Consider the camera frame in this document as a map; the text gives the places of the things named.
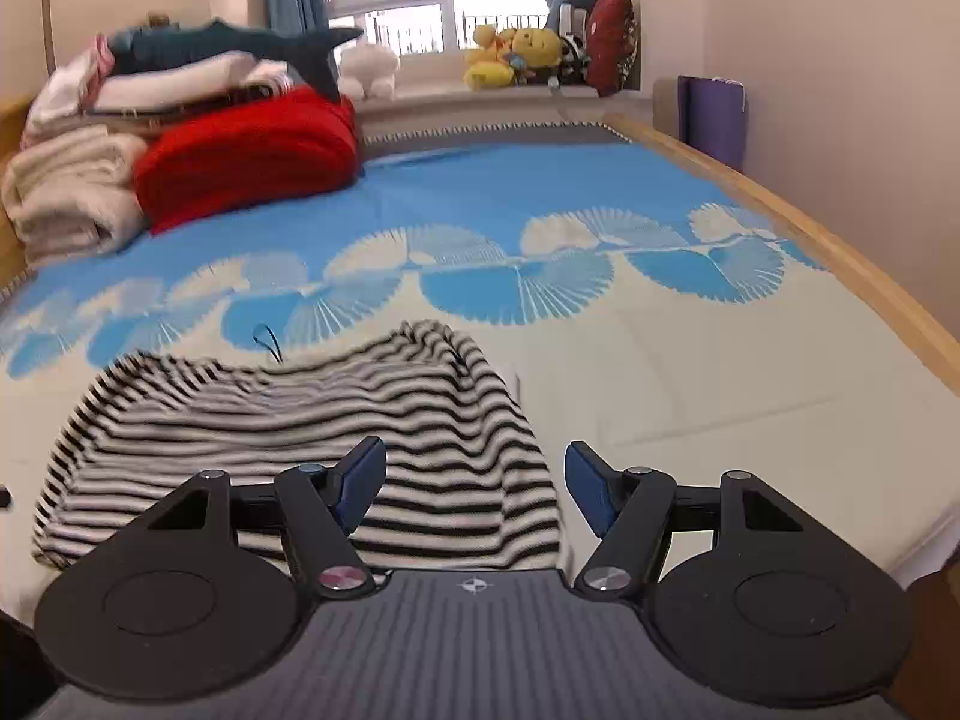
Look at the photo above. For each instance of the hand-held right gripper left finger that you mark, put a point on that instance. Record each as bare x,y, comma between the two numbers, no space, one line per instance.
360,484

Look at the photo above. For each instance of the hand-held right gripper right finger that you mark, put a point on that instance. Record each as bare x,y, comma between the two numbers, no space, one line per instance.
589,487

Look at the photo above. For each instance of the black white striped hoodie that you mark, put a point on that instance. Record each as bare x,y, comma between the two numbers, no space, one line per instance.
300,405

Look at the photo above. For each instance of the stack of folded clothes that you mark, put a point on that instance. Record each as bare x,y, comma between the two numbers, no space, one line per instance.
150,86

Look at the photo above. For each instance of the blue cream patterned bed blanket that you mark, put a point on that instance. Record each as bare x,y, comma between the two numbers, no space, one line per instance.
525,187

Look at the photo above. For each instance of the cream folded blanket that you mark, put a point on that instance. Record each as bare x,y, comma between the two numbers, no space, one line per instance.
67,195

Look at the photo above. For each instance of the red knitted blanket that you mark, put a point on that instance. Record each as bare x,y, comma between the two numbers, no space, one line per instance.
247,157

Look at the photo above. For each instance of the grey bed mat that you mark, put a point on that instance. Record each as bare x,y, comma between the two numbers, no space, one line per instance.
487,136

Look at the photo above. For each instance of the purple box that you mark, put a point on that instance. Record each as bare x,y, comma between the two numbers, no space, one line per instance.
712,120

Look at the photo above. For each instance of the black white plush toy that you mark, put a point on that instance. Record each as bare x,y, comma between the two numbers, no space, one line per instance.
574,52

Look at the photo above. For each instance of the yellow duck plush toy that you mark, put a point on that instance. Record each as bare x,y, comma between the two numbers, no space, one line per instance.
487,60

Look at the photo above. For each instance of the yellow bear plush toy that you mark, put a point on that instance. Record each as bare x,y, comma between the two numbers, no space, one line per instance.
536,49

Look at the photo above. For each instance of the dark red cushion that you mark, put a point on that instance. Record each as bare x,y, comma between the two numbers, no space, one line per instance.
611,41

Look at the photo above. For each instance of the blue shark plush toy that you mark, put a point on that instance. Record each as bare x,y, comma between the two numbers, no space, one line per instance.
225,45

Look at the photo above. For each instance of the wooden bed frame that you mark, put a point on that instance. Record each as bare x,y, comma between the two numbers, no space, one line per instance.
825,240

